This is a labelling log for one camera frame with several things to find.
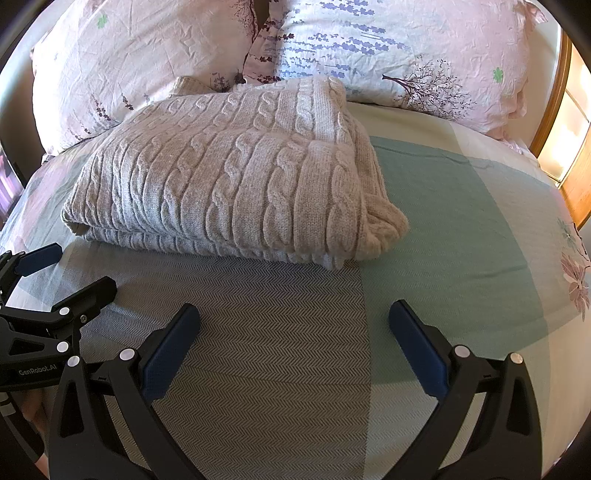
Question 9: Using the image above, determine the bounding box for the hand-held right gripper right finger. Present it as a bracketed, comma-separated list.
[388, 299, 544, 480]

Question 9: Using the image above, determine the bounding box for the person's left forearm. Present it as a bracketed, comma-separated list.
[17, 391, 51, 468]

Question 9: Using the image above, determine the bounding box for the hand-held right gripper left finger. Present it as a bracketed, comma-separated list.
[48, 303, 206, 480]

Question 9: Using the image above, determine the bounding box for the pink lavender print pillow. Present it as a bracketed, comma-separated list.
[242, 0, 549, 142]

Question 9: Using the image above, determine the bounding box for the beige cable-knit sweater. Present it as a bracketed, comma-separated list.
[61, 75, 411, 271]

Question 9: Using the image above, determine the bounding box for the pink floral pillow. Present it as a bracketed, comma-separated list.
[30, 0, 260, 157]

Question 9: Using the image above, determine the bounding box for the wooden headboard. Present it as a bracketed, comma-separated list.
[529, 31, 591, 228]

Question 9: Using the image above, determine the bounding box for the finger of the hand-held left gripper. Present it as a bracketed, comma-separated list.
[0, 243, 64, 305]
[0, 276, 118, 365]

